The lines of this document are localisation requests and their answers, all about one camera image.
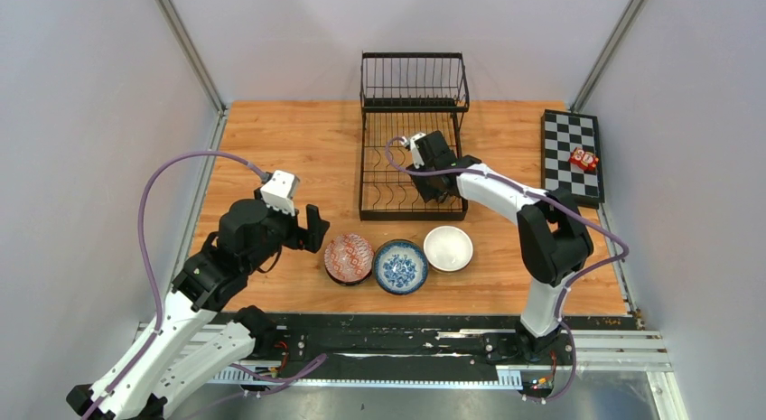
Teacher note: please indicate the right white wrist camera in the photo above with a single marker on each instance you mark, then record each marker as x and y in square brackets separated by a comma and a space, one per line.
[409, 142]

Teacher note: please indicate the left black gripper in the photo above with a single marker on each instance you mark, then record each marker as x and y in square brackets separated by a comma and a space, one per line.
[311, 238]

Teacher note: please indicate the white orange bowl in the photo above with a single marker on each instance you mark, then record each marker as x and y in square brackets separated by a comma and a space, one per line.
[448, 249]

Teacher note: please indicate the small red toy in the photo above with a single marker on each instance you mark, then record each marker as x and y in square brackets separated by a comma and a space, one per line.
[584, 160]

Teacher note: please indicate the black wire dish rack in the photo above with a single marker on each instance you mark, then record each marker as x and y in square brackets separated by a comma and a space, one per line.
[405, 95]

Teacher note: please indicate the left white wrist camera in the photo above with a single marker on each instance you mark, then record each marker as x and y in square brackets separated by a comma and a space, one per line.
[278, 192]

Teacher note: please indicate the blue floral bowl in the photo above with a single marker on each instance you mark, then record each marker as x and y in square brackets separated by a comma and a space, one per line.
[400, 267]

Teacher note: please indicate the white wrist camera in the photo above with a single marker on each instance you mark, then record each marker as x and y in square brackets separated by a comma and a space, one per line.
[409, 142]
[278, 192]

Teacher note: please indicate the red patterned bowl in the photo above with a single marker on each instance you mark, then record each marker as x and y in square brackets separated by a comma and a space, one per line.
[348, 259]

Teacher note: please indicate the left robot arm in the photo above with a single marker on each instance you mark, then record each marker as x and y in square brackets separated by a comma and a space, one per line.
[151, 380]

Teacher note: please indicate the black white checkerboard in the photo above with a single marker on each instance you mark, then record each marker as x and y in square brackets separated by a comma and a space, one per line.
[561, 133]

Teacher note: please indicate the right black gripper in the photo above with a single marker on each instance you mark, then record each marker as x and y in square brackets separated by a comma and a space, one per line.
[428, 194]

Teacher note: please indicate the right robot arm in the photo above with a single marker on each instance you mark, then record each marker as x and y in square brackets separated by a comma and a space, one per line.
[554, 242]

